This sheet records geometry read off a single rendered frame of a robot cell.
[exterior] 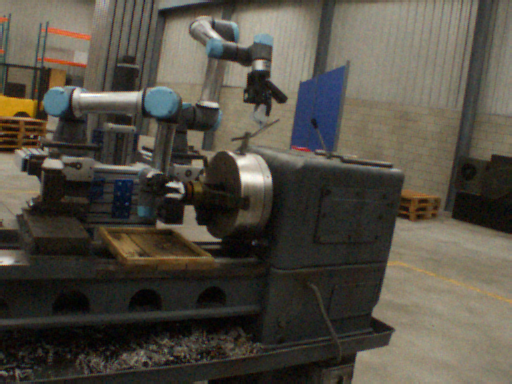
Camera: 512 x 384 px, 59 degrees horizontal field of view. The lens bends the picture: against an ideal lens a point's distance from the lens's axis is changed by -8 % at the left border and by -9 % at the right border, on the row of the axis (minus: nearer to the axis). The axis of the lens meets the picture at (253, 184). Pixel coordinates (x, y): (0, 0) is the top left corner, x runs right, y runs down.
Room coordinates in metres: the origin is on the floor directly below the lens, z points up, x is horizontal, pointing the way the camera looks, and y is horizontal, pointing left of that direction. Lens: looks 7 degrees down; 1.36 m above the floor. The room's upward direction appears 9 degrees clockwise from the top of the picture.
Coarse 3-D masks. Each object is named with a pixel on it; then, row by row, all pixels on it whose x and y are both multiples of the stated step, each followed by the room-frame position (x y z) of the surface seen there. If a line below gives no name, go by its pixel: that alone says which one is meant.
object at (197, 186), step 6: (198, 180) 1.68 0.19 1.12; (186, 186) 1.62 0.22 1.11; (192, 186) 1.64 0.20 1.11; (198, 186) 1.64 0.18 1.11; (204, 186) 1.67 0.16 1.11; (186, 192) 1.61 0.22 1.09; (192, 192) 1.63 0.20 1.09; (198, 192) 1.63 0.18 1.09; (186, 198) 1.62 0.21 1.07; (192, 198) 1.63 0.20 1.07; (198, 198) 1.63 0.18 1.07; (192, 204) 1.65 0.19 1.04; (198, 204) 1.65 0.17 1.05
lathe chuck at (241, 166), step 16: (224, 160) 1.72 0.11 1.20; (240, 160) 1.66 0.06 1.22; (256, 160) 1.71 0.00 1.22; (224, 176) 1.70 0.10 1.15; (240, 176) 1.61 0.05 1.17; (256, 176) 1.65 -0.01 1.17; (240, 192) 1.60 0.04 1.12; (256, 192) 1.62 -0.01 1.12; (224, 208) 1.68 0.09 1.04; (256, 208) 1.62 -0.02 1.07; (224, 224) 1.66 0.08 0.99; (240, 224) 1.62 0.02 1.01; (256, 224) 1.65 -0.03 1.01
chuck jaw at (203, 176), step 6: (210, 156) 1.75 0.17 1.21; (216, 156) 1.78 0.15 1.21; (204, 162) 1.76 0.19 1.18; (210, 162) 1.74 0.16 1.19; (216, 162) 1.76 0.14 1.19; (204, 168) 1.72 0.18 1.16; (210, 168) 1.73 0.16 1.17; (216, 168) 1.74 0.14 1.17; (204, 174) 1.70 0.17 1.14; (210, 174) 1.72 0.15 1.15; (216, 174) 1.73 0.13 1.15; (204, 180) 1.69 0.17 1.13; (210, 180) 1.71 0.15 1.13; (216, 180) 1.72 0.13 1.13; (210, 186) 1.73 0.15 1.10; (216, 186) 1.74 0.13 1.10; (222, 186) 1.76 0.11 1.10
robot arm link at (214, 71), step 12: (216, 24) 2.21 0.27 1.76; (228, 24) 2.24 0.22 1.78; (228, 36) 2.24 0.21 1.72; (216, 60) 2.26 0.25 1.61; (216, 72) 2.27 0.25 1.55; (204, 84) 2.29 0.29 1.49; (216, 84) 2.28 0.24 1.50; (204, 96) 2.28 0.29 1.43; (216, 96) 2.30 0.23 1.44; (204, 108) 2.27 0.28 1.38; (216, 108) 2.30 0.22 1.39; (204, 120) 2.28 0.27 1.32; (216, 120) 2.31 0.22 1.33; (204, 132) 2.34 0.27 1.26
